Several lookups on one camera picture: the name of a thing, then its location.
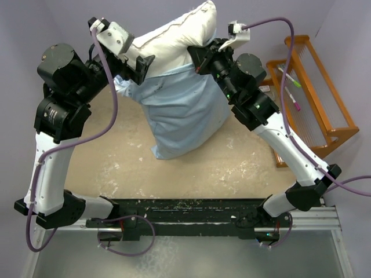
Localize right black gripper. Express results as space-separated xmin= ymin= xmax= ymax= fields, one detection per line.
xmin=188 ymin=38 xmax=239 ymax=103

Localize white pillow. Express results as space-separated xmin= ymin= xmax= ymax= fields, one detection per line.
xmin=125 ymin=1 xmax=217 ymax=78

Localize light blue pillowcase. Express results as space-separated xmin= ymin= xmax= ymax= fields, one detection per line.
xmin=114 ymin=64 xmax=230 ymax=160

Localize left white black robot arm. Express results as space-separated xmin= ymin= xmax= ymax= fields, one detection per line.
xmin=14 ymin=43 xmax=120 ymax=229

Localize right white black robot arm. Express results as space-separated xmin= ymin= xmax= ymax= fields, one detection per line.
xmin=187 ymin=38 xmax=341 ymax=226

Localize small clear plastic box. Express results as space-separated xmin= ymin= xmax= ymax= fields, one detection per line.
xmin=259 ymin=86 xmax=275 ymax=100

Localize orange wooden tiered rack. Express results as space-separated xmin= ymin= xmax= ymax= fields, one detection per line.
xmin=259 ymin=35 xmax=360 ymax=169

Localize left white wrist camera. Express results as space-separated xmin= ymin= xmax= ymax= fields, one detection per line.
xmin=88 ymin=17 xmax=134 ymax=57

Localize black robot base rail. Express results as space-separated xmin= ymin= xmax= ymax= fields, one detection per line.
xmin=86 ymin=199 xmax=291 ymax=241

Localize aluminium extrusion frame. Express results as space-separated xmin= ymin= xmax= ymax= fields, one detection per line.
xmin=21 ymin=200 xmax=354 ymax=277

